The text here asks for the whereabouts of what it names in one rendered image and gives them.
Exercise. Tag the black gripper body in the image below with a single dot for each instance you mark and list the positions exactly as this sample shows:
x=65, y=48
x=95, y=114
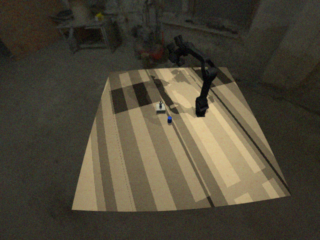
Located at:
x=170, y=47

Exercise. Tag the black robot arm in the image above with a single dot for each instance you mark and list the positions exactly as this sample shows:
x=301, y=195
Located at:
x=208, y=75

